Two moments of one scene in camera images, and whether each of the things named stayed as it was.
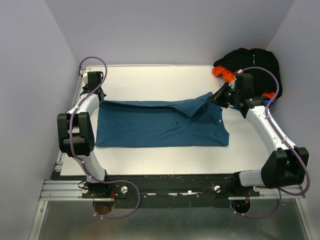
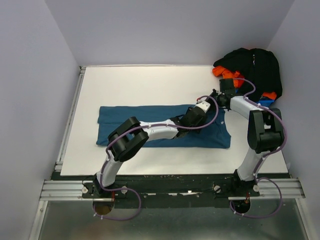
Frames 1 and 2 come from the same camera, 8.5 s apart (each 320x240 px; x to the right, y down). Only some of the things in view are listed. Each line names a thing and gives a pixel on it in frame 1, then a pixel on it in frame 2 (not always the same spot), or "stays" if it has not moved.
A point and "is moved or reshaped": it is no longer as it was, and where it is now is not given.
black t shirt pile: [244, 58] stays
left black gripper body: [85, 87] to [202, 122]
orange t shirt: [228, 75] stays
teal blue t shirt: [192, 121] is moved or reshaped
